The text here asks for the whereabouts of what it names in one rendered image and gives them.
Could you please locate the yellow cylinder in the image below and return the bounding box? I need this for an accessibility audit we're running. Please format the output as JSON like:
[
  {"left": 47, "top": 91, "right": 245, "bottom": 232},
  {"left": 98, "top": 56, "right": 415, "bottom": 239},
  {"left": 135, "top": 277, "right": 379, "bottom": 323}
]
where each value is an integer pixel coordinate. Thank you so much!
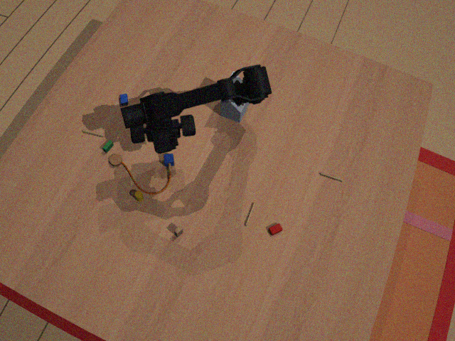
[{"left": 135, "top": 191, "right": 143, "bottom": 201}]

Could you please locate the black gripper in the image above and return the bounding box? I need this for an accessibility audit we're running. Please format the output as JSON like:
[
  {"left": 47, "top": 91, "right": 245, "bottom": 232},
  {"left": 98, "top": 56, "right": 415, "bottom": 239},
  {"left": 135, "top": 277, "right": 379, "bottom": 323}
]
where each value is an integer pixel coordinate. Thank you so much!
[{"left": 130, "top": 115, "right": 196, "bottom": 144}]

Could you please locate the small green block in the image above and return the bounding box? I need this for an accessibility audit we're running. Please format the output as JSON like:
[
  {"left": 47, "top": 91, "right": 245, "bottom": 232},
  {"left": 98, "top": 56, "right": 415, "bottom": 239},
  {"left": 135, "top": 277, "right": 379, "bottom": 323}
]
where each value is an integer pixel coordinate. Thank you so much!
[{"left": 103, "top": 140, "right": 114, "bottom": 153}]

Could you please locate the small red block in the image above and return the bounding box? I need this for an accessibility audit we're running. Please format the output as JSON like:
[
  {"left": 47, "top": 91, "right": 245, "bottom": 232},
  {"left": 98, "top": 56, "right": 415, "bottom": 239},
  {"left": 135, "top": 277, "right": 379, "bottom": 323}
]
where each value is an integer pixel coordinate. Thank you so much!
[{"left": 269, "top": 223, "right": 282, "bottom": 235}]

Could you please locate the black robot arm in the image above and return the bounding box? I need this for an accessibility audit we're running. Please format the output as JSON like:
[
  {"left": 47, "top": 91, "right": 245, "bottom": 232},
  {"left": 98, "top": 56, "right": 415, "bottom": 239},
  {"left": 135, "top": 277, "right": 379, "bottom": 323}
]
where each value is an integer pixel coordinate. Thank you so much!
[{"left": 120, "top": 65, "right": 272, "bottom": 153}]

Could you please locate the round wooden button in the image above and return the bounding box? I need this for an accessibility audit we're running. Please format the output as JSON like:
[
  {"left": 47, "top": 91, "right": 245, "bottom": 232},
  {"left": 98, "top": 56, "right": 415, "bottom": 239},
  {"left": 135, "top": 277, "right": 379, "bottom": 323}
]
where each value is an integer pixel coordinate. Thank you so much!
[{"left": 109, "top": 153, "right": 122, "bottom": 166}]

